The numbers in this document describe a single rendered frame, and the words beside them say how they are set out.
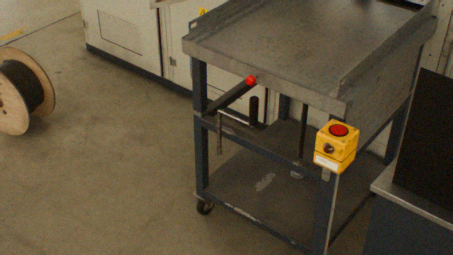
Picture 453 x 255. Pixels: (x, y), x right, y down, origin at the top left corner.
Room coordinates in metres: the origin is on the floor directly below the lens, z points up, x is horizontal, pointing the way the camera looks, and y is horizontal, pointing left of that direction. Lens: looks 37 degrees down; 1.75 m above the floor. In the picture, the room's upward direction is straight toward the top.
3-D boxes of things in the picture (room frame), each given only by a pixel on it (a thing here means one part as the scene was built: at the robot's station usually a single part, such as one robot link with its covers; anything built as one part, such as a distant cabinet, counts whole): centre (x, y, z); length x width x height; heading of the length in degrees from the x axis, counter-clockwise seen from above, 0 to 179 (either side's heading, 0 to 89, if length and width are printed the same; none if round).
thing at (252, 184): (1.76, -0.30, 0.46); 0.64 x 0.58 x 0.66; 142
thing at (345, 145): (1.11, -0.28, 0.85); 0.08 x 0.08 x 0.10; 52
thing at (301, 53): (1.76, -0.30, 0.82); 0.68 x 0.62 x 0.06; 142
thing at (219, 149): (1.51, -0.03, 0.60); 0.17 x 0.03 x 0.30; 53
